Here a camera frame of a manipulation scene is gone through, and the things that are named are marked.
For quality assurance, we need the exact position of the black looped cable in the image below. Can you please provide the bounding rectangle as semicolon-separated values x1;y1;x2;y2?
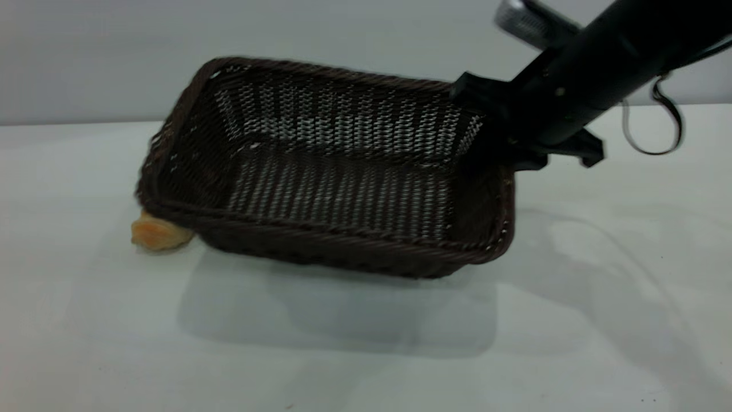
620;34;732;156

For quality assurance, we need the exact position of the ridged golden bread loaf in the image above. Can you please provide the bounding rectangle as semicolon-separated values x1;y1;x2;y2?
131;211;194;252

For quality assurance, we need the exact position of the dark brown woven basket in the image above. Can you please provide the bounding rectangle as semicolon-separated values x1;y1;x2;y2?
135;56;515;280

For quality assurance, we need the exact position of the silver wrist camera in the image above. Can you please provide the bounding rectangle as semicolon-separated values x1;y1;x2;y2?
495;0;581;51

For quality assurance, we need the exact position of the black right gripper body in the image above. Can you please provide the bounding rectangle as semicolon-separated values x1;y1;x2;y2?
450;34;606;168

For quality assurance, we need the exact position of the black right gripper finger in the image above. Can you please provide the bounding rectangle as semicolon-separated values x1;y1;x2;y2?
466;117;515;169
515;150;550;171

